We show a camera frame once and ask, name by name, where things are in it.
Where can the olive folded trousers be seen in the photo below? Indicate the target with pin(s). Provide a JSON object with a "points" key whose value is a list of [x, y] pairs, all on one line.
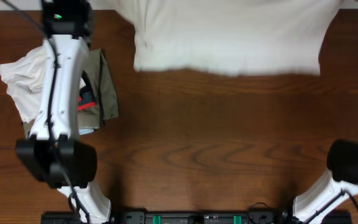
{"points": [[104, 90]]}

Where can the dark red-trimmed folded garment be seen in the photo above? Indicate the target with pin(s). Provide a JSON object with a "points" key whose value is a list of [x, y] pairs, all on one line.
{"points": [[86, 95]]}

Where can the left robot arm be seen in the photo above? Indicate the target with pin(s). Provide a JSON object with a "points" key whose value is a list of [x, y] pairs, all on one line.
{"points": [[52, 152]]}

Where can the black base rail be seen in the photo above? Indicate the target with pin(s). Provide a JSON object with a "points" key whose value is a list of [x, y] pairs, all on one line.
{"points": [[262, 216]]}

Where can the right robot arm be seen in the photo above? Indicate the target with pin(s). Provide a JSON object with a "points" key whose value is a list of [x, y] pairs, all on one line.
{"points": [[338, 183]]}

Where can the light blue folded garment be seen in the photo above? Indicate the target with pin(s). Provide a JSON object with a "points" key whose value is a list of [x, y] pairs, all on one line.
{"points": [[84, 131]]}

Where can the white printed t-shirt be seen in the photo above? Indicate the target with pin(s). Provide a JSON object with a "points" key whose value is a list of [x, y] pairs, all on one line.
{"points": [[228, 37]]}

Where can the white folded shirt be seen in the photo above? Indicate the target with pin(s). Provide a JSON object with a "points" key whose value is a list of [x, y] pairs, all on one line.
{"points": [[25, 80]]}

